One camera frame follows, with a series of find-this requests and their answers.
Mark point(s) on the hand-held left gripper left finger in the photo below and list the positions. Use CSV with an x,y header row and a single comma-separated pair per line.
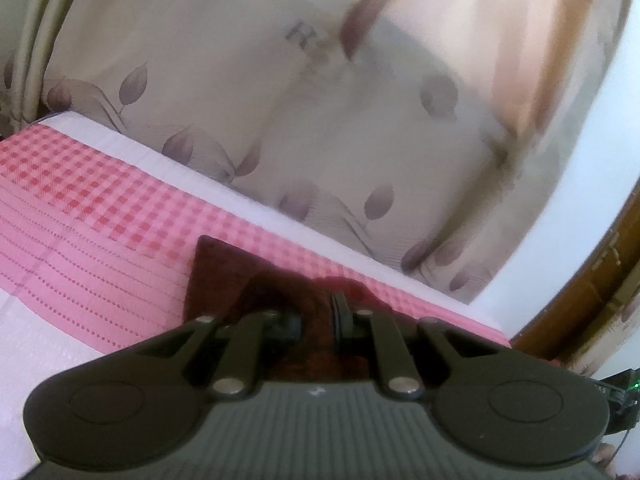
x,y
287,329

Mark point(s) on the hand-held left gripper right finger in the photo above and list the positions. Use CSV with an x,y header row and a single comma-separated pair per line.
x,y
340,321

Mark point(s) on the dark red knit garment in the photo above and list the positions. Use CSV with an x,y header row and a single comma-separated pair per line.
x,y
225,280

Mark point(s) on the brown wooden door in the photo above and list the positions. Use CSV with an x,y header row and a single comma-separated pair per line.
x,y
595,300

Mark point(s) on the beige leaf print curtain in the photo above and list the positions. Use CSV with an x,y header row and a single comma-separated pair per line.
x,y
280,120

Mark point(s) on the pink checkered bed sheet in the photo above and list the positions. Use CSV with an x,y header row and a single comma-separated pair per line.
x,y
100,220

